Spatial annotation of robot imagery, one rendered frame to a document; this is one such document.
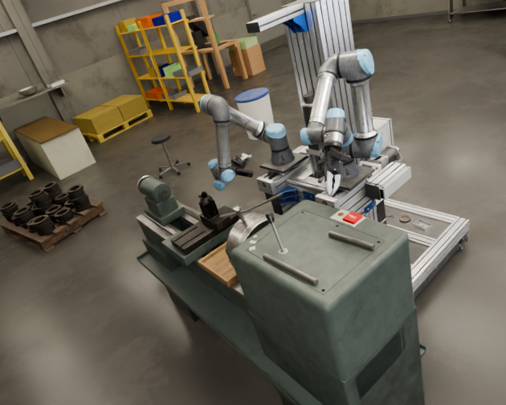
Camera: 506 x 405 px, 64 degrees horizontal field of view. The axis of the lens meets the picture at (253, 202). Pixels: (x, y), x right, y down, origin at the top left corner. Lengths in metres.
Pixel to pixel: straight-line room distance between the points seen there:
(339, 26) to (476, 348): 2.02
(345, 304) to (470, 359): 1.49
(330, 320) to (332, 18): 1.51
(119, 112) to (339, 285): 7.98
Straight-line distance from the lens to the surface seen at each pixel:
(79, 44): 10.11
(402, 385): 2.14
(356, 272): 1.51
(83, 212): 5.64
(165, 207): 2.96
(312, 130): 1.82
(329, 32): 2.29
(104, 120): 8.96
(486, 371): 2.82
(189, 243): 2.46
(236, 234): 1.95
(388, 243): 1.62
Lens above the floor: 2.26
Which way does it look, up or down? 29 degrees down
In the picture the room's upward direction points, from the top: 17 degrees counter-clockwise
